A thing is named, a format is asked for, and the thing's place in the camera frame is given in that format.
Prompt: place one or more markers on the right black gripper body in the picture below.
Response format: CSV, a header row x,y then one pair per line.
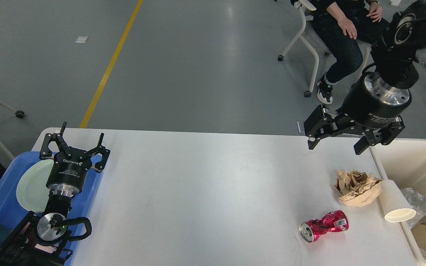
x,y
373,103

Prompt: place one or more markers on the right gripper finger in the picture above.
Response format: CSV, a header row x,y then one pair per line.
x,y
383,136
323,123

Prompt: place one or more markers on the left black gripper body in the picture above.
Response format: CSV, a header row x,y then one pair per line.
x,y
68,175

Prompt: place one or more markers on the green plate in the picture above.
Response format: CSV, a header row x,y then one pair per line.
x,y
31,192

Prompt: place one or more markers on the brown napkin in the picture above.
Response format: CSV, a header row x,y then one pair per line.
x,y
357,189

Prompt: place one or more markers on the pink ribbed mug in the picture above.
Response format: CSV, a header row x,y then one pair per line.
x,y
50,245

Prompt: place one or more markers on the aluminium foil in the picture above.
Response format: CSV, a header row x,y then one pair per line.
x,y
417,202

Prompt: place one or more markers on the crushed red can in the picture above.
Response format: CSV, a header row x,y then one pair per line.
x,y
334,221

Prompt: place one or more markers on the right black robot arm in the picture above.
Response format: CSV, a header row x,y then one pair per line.
x,y
394,54

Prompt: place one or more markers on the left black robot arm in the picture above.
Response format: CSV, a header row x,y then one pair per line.
x,y
18,248

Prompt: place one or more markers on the walking person's right sneaker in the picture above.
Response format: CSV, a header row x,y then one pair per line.
x,y
324,91

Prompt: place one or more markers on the walking person dark jeans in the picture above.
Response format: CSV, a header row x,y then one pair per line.
x,y
339,24

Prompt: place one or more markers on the white plastic bin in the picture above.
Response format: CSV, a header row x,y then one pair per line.
x,y
404,162

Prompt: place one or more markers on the blue plastic tray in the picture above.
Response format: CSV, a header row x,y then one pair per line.
x,y
11,212

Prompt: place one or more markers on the grey white office chair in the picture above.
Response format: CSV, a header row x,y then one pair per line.
x,y
309,38

